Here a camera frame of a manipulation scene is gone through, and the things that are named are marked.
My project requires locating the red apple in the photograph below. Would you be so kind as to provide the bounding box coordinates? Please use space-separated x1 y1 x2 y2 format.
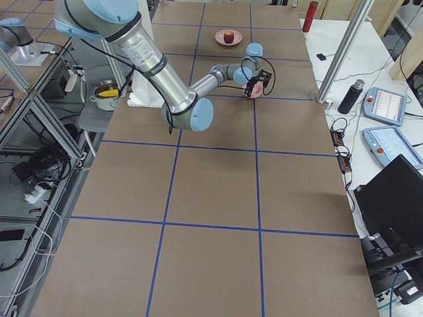
223 31 235 44

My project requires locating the far teach pendant tablet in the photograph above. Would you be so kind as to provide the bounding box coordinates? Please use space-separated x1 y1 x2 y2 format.
362 87 406 126

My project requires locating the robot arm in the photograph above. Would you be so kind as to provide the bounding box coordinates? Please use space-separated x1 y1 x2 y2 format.
1 18 34 53
54 0 272 131

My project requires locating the steel pot with corn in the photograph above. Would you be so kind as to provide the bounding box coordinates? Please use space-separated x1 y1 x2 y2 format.
89 80 120 112

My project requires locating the black water bottle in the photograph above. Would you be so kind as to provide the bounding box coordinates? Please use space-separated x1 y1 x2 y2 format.
338 79 365 114

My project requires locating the red cylinder bottle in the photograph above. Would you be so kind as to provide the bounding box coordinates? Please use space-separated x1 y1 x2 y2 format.
302 1 319 32

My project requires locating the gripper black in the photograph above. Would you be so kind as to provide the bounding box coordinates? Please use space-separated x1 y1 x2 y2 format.
245 79 258 96

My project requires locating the small black square device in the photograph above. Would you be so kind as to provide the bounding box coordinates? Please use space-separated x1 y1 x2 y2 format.
316 53 327 61

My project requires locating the pink bowl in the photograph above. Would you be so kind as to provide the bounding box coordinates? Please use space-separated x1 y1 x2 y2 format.
242 82 264 99

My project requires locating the near teach pendant tablet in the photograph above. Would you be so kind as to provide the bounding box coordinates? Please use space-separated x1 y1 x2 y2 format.
362 126 422 170

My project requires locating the pink plate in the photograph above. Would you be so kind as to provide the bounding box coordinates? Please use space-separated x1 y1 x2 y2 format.
214 29 243 47

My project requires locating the teach pendant tablet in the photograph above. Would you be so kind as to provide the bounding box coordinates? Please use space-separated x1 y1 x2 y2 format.
362 126 422 170
362 87 406 126

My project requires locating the aluminium frame post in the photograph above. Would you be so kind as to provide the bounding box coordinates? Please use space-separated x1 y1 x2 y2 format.
315 0 374 107

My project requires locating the black laptop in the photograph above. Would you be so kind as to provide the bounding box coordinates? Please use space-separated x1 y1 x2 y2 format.
354 155 422 247

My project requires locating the brown paper table cover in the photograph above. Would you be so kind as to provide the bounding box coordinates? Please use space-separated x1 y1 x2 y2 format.
31 1 378 316

